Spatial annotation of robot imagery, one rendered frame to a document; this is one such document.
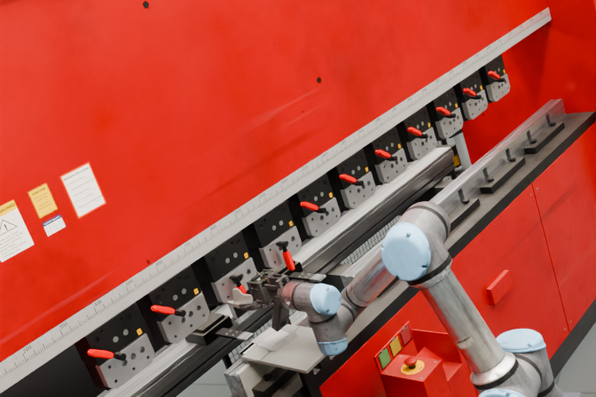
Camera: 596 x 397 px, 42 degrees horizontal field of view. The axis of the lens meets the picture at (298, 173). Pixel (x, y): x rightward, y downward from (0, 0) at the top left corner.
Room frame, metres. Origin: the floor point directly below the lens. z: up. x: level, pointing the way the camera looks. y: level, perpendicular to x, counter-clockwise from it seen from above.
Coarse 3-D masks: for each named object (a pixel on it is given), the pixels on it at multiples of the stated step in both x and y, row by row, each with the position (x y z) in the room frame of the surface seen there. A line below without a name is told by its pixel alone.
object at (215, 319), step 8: (208, 320) 2.27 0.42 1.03; (216, 320) 2.25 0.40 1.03; (224, 320) 2.26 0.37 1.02; (200, 328) 2.23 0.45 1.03; (208, 328) 2.23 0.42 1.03; (216, 328) 2.23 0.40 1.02; (224, 328) 2.24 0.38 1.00; (192, 336) 2.24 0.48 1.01; (200, 336) 2.20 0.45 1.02; (208, 336) 2.21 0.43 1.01; (216, 336) 2.23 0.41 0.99; (224, 336) 2.19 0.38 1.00; (232, 336) 2.16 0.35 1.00; (240, 336) 2.14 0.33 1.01; (248, 336) 2.13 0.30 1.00; (200, 344) 2.22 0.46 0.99; (208, 344) 2.20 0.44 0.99
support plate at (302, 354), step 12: (288, 324) 2.12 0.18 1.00; (300, 336) 2.03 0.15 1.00; (312, 336) 2.00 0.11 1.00; (252, 348) 2.05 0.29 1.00; (264, 348) 2.03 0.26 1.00; (288, 348) 1.98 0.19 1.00; (300, 348) 1.96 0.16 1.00; (312, 348) 1.94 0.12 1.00; (252, 360) 1.99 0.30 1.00; (264, 360) 1.96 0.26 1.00; (276, 360) 1.94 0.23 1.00; (288, 360) 1.92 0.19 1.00; (300, 360) 1.90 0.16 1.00; (312, 360) 1.87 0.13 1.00
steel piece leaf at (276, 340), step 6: (270, 336) 2.09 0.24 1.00; (276, 336) 2.07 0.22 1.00; (282, 336) 2.06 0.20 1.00; (288, 336) 2.02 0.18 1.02; (294, 336) 2.03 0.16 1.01; (264, 342) 2.06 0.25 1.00; (270, 342) 2.05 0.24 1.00; (276, 342) 2.04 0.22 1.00; (282, 342) 2.01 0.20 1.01; (270, 348) 2.01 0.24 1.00; (276, 348) 1.99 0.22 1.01
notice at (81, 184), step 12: (84, 168) 1.85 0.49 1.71; (72, 180) 1.82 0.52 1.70; (84, 180) 1.84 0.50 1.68; (96, 180) 1.86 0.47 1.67; (72, 192) 1.82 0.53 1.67; (84, 192) 1.84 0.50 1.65; (96, 192) 1.85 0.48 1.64; (72, 204) 1.81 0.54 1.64; (84, 204) 1.83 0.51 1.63; (96, 204) 1.85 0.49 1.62
